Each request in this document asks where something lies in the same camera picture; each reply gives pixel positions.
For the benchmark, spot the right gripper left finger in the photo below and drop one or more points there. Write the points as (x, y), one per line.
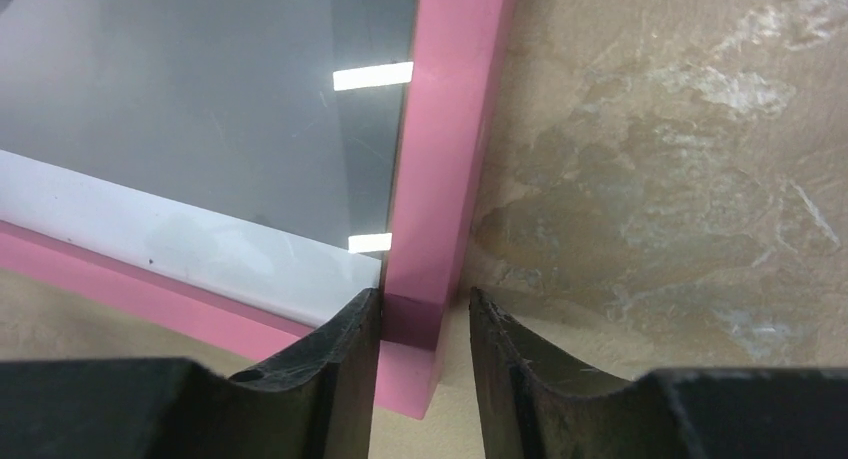
(313, 399)

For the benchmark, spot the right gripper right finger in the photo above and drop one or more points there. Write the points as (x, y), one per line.
(536, 400)

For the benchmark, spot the pink picture frame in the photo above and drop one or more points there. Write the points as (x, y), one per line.
(457, 52)

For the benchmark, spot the photo in frame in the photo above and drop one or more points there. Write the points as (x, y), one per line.
(234, 145)

